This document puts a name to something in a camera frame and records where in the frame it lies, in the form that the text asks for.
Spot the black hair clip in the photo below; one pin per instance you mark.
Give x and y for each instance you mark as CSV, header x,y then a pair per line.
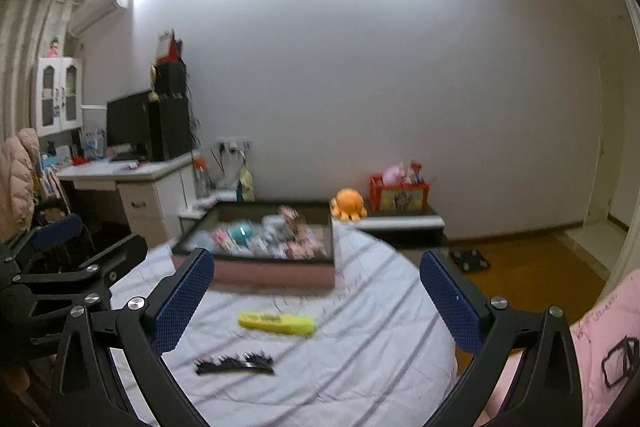
x,y
259,362
220,365

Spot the white desk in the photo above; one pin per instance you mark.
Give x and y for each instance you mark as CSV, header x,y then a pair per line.
x,y
150,202

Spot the white cloud-shaped toy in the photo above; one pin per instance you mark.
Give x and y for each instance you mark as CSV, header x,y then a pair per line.
x,y
202,241

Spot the red white desk calendar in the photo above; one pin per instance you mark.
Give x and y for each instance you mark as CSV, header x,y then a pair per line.
x,y
168,47

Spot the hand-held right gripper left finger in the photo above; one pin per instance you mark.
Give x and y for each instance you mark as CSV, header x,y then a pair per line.
x,y
185,302

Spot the red toy crate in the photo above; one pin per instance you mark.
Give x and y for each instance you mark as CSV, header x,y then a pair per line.
x,y
400,198

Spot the white wall power outlet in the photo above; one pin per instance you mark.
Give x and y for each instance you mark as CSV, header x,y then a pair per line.
x,y
233,144

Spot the orange octopus plush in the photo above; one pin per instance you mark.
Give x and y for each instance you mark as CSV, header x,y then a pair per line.
x,y
347,203

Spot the bottle with orange cap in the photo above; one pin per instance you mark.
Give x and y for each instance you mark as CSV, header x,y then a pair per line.
x,y
200,179

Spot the pink storage box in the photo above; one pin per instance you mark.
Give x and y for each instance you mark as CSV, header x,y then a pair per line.
x,y
270,277

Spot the pink doll figure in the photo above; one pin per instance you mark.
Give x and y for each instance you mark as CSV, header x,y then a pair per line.
x,y
54,48

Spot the blue white box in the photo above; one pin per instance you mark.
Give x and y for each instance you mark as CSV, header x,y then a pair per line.
x,y
94,143

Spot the small yellow handheld fan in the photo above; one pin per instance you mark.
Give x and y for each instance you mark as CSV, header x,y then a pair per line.
x,y
154,74

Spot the low white bench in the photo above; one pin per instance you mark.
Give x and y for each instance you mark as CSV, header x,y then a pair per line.
x,y
400,227

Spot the black computer tower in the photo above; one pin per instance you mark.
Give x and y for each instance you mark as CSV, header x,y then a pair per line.
x,y
170,129

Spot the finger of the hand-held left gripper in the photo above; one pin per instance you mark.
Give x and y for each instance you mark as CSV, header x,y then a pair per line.
x,y
60,229
115,257

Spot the white glass-door cabinet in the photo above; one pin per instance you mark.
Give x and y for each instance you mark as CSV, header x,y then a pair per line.
x,y
57,97

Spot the black computer monitor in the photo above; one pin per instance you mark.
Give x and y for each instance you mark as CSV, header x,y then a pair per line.
x,y
127,122

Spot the round table with striped cloth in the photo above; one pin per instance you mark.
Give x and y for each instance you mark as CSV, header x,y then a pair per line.
x,y
360,332

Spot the pink quilt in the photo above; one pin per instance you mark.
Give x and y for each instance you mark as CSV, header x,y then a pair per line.
x,y
600,317

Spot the beige curtain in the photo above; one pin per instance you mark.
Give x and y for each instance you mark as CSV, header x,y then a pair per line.
x,y
20,57

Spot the black bathroom scale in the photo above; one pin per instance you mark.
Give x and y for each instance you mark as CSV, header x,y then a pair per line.
x,y
469,261

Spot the black speaker box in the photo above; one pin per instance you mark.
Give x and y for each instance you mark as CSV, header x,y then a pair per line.
x,y
170,79

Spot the yellow green snack bag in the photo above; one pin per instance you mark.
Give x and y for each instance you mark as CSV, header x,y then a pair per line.
x,y
245,184

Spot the small white side table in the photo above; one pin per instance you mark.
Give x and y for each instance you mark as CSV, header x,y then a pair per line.
x,y
200,207

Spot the white air conditioner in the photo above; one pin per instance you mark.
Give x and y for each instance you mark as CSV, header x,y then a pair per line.
x,y
100,9

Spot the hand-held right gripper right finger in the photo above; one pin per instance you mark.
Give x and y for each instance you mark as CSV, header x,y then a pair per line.
x,y
450,302

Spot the pink plush toy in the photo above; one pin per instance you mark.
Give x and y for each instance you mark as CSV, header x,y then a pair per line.
x,y
393,173

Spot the pink padded jacket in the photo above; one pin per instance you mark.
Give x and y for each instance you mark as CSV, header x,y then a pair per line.
x,y
17,182

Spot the black chair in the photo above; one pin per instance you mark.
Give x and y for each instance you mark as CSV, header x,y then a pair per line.
x,y
55,212

